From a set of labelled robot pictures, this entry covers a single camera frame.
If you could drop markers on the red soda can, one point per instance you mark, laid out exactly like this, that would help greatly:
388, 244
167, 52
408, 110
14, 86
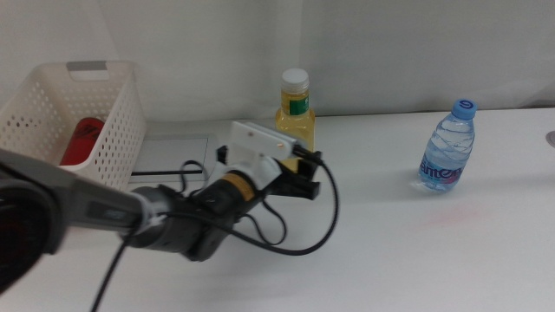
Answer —
82, 143

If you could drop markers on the yellow liquid bottle white cap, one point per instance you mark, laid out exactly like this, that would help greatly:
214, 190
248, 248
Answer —
295, 99

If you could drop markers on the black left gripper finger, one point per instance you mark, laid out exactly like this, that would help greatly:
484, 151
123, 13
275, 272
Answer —
310, 162
222, 155

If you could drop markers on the clear water bottle blue cap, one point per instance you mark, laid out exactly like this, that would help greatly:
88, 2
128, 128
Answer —
446, 151

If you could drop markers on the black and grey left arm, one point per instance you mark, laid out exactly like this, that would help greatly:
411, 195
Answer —
99, 208

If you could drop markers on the white perforated plastic basket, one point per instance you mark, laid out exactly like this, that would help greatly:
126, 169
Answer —
123, 130

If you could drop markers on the white backdrop curtain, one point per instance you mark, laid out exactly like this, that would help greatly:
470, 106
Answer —
390, 52

